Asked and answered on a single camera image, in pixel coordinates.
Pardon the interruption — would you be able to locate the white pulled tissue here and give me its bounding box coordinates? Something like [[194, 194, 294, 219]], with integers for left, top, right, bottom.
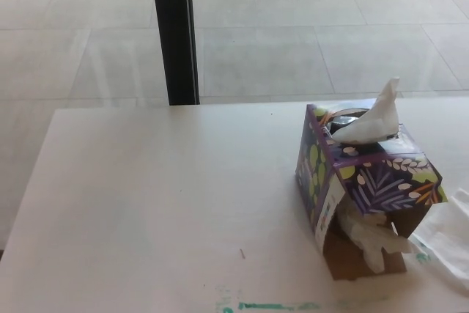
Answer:
[[410, 187, 469, 281]]

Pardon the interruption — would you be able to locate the purple floral tissue box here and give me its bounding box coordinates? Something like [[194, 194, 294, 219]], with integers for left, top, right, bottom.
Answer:
[[295, 100, 449, 281]]

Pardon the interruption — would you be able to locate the crumpled white tissue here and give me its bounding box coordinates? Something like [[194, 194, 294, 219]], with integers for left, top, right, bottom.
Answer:
[[336, 208, 414, 273]]

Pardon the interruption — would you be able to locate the white tissue sheet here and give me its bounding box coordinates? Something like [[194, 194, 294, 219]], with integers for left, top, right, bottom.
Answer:
[[331, 76, 400, 144]]

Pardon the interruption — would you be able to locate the black window frame post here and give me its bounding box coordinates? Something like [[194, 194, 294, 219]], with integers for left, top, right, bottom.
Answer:
[[149, 0, 201, 106]]

